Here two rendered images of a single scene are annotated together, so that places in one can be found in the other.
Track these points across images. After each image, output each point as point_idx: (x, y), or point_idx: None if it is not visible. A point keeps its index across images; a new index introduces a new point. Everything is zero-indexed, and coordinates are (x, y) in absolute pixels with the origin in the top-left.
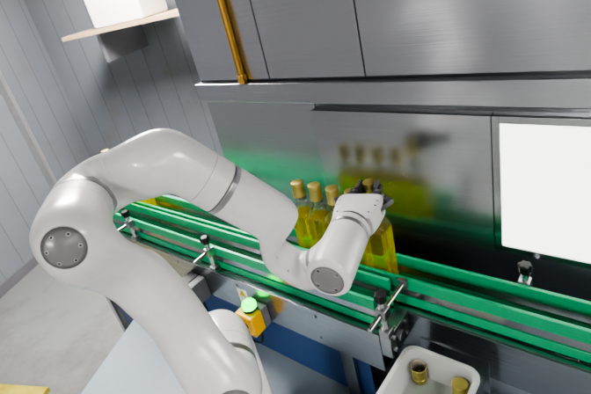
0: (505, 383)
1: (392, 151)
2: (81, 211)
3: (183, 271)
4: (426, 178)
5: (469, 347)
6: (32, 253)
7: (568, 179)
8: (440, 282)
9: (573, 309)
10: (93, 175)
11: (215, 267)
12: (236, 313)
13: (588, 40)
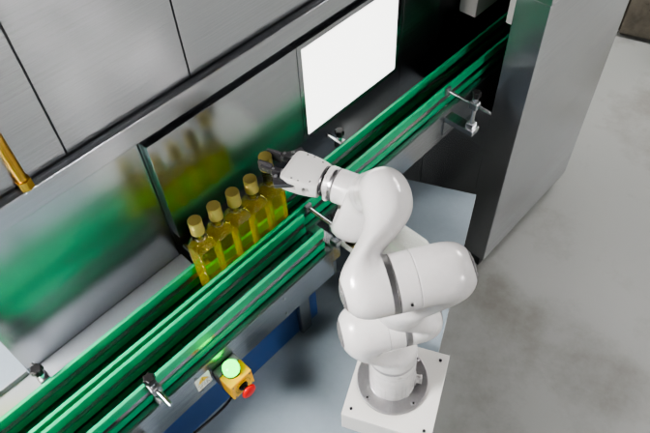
0: None
1: (232, 126)
2: (452, 242)
3: None
4: (260, 127)
5: None
6: (470, 289)
7: (335, 61)
8: None
9: (367, 132)
10: (378, 253)
11: (165, 394)
12: (232, 387)
13: None
